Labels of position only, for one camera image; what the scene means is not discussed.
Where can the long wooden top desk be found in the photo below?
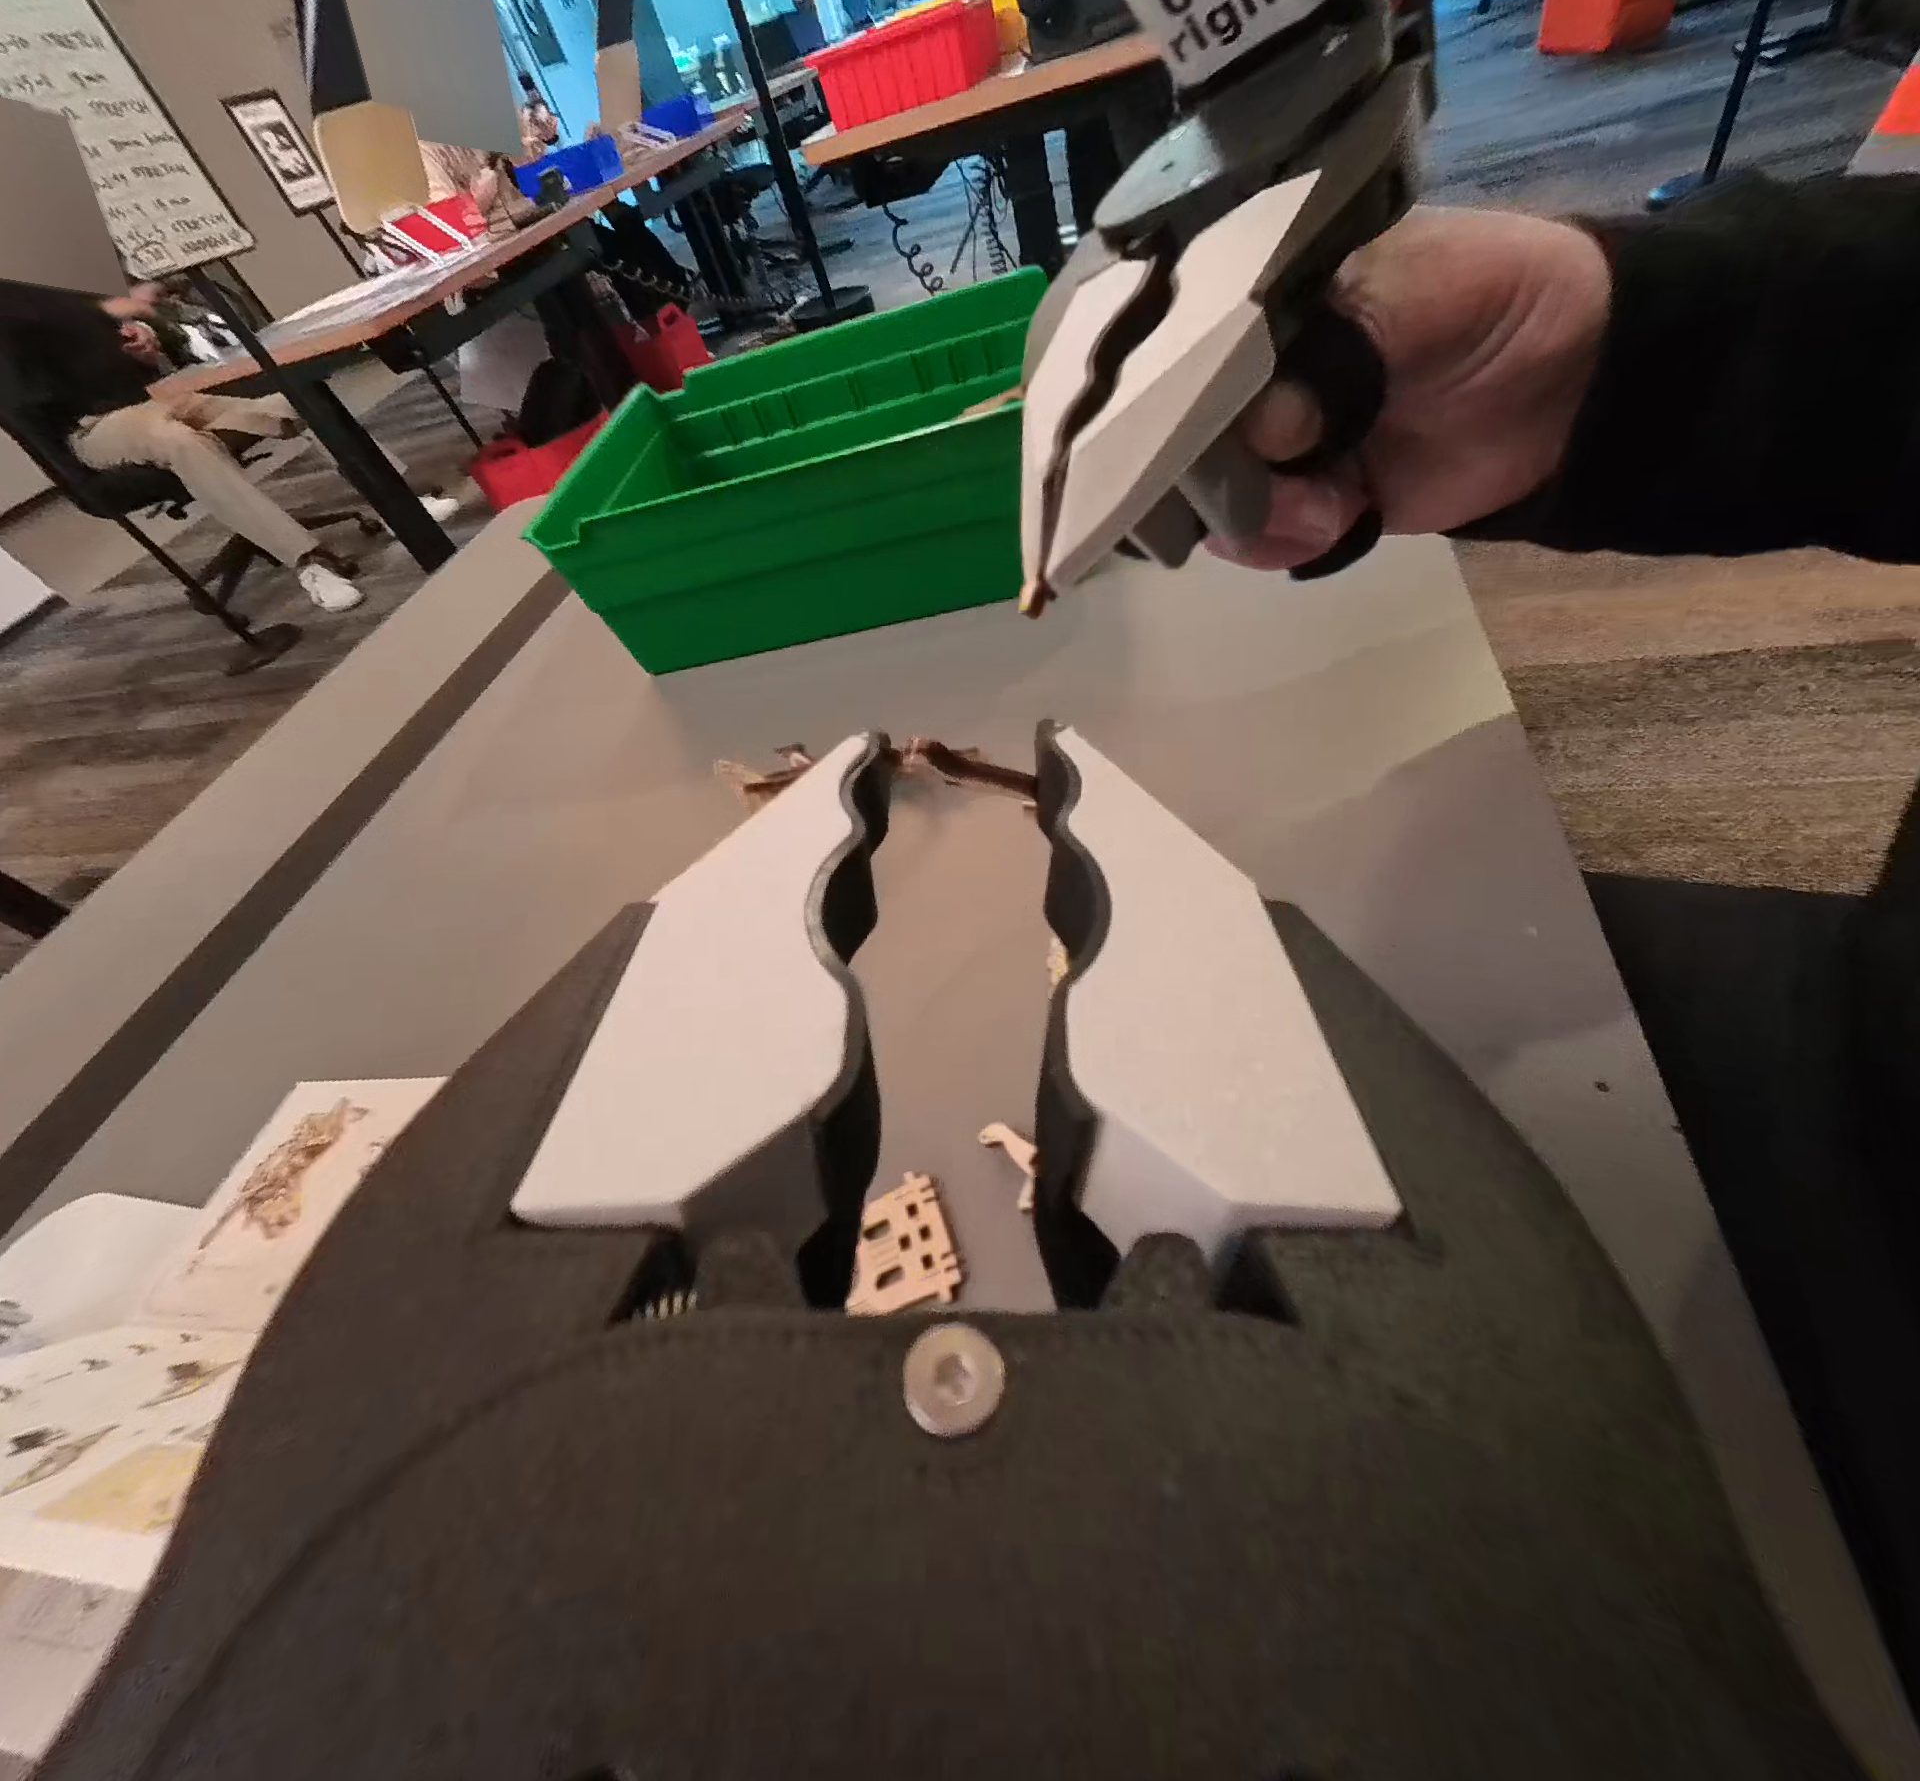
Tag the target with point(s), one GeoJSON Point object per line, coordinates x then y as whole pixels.
{"type": "Point", "coordinates": [449, 266]}

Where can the black office chair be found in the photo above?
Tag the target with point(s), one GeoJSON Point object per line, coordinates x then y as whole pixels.
{"type": "Point", "coordinates": [112, 491]}

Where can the square wooden plate with hole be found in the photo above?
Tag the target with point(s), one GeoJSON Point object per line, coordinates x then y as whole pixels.
{"type": "Point", "coordinates": [938, 1270]}

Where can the blue plastic bin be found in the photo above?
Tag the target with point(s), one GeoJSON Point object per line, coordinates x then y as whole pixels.
{"type": "Point", "coordinates": [566, 166]}
{"type": "Point", "coordinates": [670, 116]}

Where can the orange traffic cone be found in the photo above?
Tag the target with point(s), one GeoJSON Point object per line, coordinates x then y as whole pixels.
{"type": "Point", "coordinates": [1897, 116]}

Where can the whiteboard with writing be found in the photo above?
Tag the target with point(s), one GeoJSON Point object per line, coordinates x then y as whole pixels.
{"type": "Point", "coordinates": [119, 133]}

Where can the long red plastic bin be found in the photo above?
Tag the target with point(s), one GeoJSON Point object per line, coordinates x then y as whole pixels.
{"type": "Point", "coordinates": [900, 64]}

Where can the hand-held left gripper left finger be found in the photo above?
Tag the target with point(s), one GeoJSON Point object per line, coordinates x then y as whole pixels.
{"type": "Point", "coordinates": [690, 1061]}

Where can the person's right forearm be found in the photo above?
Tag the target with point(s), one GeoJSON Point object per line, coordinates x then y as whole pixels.
{"type": "Point", "coordinates": [1725, 372]}

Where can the black white marker sign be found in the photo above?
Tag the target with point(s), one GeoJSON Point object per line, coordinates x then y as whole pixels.
{"type": "Point", "coordinates": [277, 154]}

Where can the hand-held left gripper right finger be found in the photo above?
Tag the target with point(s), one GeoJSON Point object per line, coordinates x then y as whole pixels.
{"type": "Point", "coordinates": [1214, 1061]}

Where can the person's black jacket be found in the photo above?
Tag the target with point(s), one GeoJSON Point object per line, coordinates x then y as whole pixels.
{"type": "Point", "coordinates": [1800, 1135]}

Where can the small wooden model part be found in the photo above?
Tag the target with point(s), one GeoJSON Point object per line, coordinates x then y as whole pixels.
{"type": "Point", "coordinates": [1001, 1140]}

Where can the assembled wooden model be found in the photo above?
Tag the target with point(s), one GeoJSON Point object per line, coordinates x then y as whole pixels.
{"type": "Point", "coordinates": [960, 766]}

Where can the person's right hand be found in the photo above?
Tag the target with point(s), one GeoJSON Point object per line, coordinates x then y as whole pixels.
{"type": "Point", "coordinates": [1485, 341]}

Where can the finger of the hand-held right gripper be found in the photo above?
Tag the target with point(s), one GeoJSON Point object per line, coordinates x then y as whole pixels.
{"type": "Point", "coordinates": [1200, 355]}
{"type": "Point", "coordinates": [1057, 372]}

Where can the black pole stand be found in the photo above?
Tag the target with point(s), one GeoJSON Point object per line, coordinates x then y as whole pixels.
{"type": "Point", "coordinates": [767, 102]}
{"type": "Point", "coordinates": [1750, 42]}

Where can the wooden part sheet frame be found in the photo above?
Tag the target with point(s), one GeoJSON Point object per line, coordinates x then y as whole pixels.
{"type": "Point", "coordinates": [992, 405]}

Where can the instruction booklet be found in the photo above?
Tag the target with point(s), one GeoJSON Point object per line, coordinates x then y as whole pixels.
{"type": "Point", "coordinates": [299, 1167]}

